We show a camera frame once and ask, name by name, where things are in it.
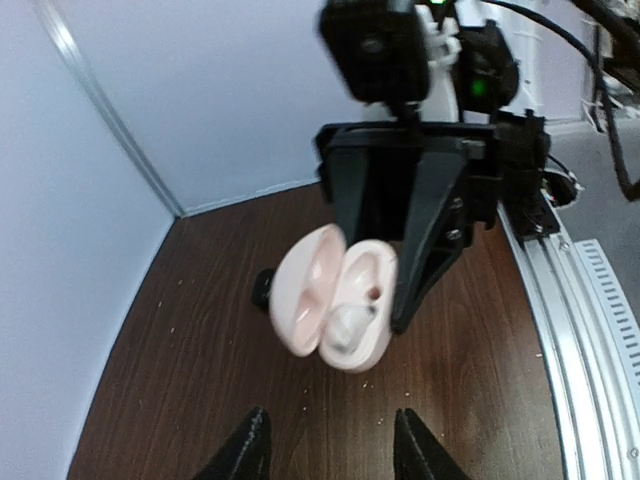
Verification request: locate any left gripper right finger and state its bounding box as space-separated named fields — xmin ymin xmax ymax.
xmin=394 ymin=408 xmax=470 ymax=480

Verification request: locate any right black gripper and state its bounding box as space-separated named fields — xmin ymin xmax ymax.
xmin=314 ymin=121 xmax=503 ymax=334

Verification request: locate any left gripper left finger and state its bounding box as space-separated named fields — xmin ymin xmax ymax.
xmin=192 ymin=407 xmax=270 ymax=480

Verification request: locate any pink round earbud case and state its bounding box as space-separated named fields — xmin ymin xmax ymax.
xmin=269 ymin=224 xmax=398 ymax=373

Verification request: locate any white earbud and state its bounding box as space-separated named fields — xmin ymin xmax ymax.
xmin=325 ymin=304 xmax=375 ymax=354

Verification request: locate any black earbud charging case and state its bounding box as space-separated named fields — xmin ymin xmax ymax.
xmin=251 ymin=268 xmax=275 ymax=313

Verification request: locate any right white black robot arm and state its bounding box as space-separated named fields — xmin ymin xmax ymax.
xmin=315 ymin=1 xmax=551 ymax=334

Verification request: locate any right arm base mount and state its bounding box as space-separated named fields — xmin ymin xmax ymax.
xmin=495 ymin=110 xmax=583 ymax=243

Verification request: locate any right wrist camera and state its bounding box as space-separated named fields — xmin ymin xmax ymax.
xmin=318 ymin=1 xmax=462 ymax=124

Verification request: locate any front aluminium rail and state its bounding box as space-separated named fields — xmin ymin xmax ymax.
xmin=499 ymin=209 xmax=639 ymax=479

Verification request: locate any left black cable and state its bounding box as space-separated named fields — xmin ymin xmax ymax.
xmin=484 ymin=0 xmax=640 ymax=204

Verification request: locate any left aluminium frame post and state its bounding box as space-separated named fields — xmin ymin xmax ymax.
xmin=31 ymin=1 xmax=186 ymax=218

